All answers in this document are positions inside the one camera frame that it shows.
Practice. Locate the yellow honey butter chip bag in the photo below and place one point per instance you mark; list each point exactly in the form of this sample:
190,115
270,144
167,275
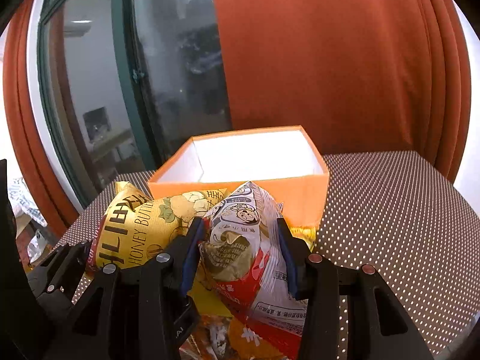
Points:
135,227

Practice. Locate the orange curtain left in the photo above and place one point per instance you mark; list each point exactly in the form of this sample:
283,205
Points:
31,157

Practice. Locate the brown polka dot tablecloth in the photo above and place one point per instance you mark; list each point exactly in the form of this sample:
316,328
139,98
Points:
393,210

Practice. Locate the orange cardboard box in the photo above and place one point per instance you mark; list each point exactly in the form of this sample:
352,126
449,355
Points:
282,160

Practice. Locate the orange curtain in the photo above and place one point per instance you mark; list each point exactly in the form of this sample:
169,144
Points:
31,157
358,75

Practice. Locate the orange curtain right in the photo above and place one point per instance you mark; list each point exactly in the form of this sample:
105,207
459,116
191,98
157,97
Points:
358,75

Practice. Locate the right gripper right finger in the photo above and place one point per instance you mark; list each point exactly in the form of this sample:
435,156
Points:
337,299

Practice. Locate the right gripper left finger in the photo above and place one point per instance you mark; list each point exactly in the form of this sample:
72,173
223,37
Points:
145,312

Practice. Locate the green framed glass door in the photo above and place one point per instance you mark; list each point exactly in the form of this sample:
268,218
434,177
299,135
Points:
124,83

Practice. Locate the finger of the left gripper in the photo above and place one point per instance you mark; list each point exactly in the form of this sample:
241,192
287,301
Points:
55,280

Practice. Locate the white red snack bag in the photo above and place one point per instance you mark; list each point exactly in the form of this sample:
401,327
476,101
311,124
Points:
242,258

